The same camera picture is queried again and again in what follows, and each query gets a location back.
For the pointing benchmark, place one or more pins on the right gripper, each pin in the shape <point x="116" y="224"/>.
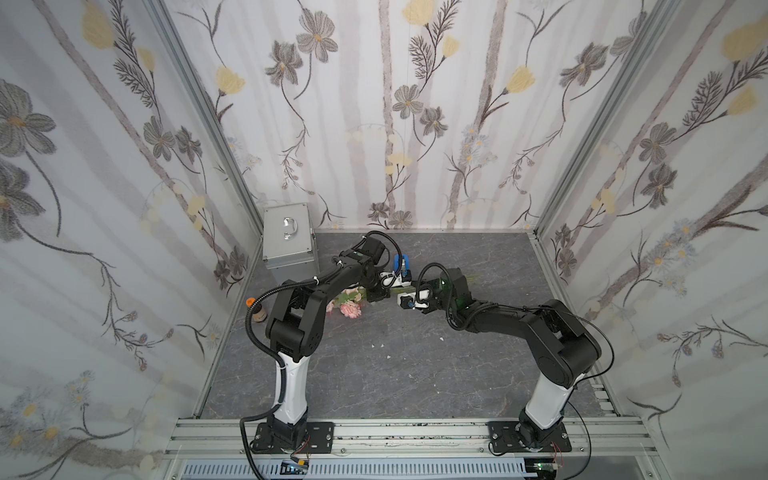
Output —
<point x="421" y="293"/>

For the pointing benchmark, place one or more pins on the artificial flower bouquet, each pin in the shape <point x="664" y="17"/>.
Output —
<point x="351" y="301"/>

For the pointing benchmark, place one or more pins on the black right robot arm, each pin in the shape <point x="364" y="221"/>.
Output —
<point x="562" y="348"/>

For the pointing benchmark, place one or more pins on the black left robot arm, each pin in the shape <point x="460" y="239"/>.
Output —
<point x="287" y="324"/>

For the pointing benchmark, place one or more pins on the silver aluminium case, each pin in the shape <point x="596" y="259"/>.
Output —
<point x="289" y="243"/>

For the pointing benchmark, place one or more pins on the brown bottle with orange cap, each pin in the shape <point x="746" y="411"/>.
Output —
<point x="257" y="312"/>

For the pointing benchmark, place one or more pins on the left wrist camera white housing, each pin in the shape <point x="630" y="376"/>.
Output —
<point x="393" y="280"/>

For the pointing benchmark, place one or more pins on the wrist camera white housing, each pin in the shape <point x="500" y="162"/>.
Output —
<point x="393" y="280"/>
<point x="415" y="300"/>

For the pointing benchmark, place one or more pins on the right wrist camera white housing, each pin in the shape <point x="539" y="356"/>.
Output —
<point x="415" y="300"/>

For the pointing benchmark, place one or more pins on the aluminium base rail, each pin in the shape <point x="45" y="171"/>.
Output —
<point x="593" y="448"/>

